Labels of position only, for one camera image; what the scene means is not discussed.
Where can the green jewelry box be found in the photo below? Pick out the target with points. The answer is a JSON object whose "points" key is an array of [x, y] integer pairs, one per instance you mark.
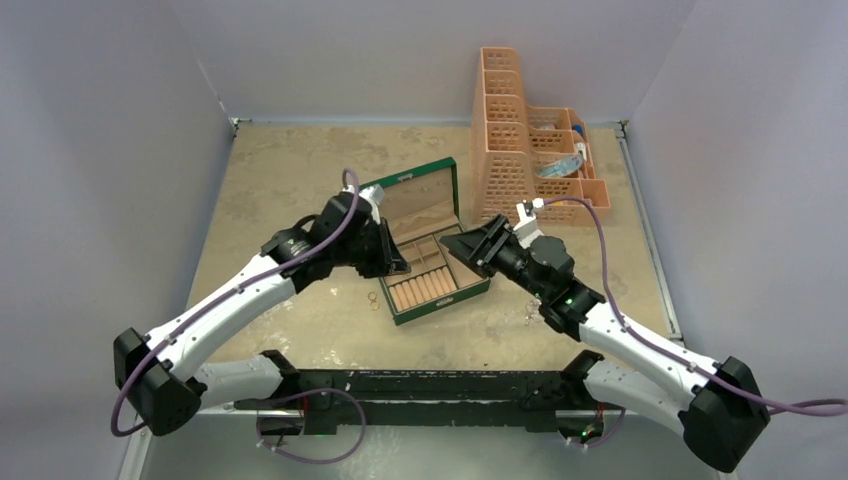
{"points": [[421, 205]]}

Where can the clear tape roll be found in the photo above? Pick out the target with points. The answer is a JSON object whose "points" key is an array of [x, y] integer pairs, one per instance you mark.
{"points": [[562, 167]]}

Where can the orange plastic organizer rack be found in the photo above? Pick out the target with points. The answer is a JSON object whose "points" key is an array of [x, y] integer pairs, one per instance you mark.
{"points": [[511, 138]]}

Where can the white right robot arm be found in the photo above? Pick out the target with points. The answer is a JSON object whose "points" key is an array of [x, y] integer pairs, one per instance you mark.
{"points": [[707, 402]]}

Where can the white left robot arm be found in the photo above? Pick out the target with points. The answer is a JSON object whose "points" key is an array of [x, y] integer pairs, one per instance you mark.
{"points": [[164, 374]]}

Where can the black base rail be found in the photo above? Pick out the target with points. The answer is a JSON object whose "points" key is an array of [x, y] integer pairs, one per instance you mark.
{"points": [[538, 401]]}

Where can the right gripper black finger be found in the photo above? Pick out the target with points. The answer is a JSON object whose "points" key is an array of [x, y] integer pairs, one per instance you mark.
{"points": [[496, 231], [468, 249]]}

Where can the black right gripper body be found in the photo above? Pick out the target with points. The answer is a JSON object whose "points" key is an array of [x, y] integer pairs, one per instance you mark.
{"points": [[511, 259]]}

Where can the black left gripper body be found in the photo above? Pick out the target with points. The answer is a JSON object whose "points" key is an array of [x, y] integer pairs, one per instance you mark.
{"points": [[365, 253]]}

